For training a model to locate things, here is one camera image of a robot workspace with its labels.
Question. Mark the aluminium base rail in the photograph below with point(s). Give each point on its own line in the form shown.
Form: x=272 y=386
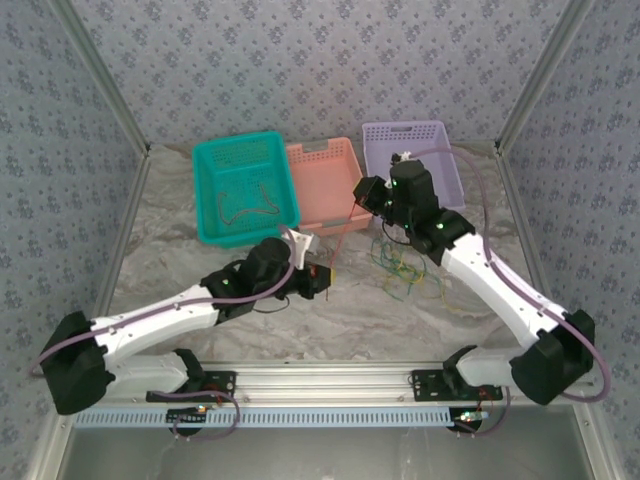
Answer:
x=325 y=385

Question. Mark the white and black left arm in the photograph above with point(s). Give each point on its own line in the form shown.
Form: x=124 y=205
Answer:
x=150 y=320

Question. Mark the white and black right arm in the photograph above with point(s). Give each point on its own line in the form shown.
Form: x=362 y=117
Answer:
x=500 y=290

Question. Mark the small circuit board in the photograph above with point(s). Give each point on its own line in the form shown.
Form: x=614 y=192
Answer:
x=187 y=416
x=470 y=417

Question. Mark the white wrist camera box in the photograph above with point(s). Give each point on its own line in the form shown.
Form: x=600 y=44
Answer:
x=402 y=157
x=300 y=242

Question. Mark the aluminium frame profile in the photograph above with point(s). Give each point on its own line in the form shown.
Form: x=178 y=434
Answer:
x=546 y=70

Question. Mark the teal plastic basket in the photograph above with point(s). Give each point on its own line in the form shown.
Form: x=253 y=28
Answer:
x=240 y=165

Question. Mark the pink plastic basket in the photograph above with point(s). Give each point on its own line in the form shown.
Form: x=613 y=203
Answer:
x=320 y=185

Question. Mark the lilac plastic basket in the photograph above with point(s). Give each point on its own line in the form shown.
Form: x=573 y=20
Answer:
x=380 y=145

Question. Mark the grey metal shelf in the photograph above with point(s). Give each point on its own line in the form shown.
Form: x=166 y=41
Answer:
x=320 y=455

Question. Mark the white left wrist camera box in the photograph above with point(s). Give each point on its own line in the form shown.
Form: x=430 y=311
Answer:
x=300 y=242

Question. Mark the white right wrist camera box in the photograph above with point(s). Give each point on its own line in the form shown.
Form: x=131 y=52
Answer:
x=402 y=157

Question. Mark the light blue slotted duct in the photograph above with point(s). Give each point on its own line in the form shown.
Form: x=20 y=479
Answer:
x=300 y=419

